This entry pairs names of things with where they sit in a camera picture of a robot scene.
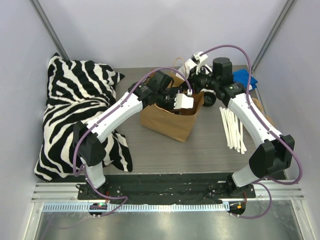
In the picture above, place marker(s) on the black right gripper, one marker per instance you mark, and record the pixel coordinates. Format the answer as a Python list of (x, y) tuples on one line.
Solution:
[(196, 78)]

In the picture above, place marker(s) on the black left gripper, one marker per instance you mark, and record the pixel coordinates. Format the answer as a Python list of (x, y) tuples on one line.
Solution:
[(171, 105)]

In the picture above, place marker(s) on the brown paper bag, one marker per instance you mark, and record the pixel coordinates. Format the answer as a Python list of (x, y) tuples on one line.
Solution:
[(174, 124)]

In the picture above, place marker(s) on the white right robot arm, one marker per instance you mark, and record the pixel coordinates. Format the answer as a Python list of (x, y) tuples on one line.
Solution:
[(272, 154)]

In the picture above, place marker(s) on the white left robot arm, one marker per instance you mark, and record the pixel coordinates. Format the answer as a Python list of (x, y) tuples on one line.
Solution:
[(88, 137)]

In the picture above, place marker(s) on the white bucket hat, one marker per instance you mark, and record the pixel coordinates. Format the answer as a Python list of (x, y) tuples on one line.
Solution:
[(183, 70)]

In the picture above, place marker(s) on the stack of black lids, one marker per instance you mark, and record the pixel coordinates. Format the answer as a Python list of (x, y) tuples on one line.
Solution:
[(209, 99)]

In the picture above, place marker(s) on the blue folded cloth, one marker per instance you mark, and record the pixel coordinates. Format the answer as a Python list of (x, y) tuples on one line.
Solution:
[(242, 76)]

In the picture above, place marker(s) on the white wrapped straws bundle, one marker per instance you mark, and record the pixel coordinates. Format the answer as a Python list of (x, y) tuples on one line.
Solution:
[(233, 130)]

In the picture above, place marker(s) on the stack of cardboard cup carriers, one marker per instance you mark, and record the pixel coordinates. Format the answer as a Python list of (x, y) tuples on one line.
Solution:
[(260, 108)]

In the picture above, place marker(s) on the zebra print pillow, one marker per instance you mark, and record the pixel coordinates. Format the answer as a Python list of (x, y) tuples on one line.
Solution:
[(77, 91)]

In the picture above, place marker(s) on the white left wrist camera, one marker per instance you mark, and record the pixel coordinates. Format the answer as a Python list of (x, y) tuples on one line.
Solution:
[(182, 101)]

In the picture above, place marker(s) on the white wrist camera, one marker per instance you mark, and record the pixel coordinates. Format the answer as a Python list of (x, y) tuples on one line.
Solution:
[(194, 64), (182, 101)]

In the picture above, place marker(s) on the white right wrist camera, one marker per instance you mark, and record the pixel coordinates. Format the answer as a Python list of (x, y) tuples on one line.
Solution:
[(194, 64)]

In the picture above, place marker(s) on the white slotted cable duct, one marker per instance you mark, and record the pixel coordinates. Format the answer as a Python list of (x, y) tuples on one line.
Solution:
[(138, 208)]

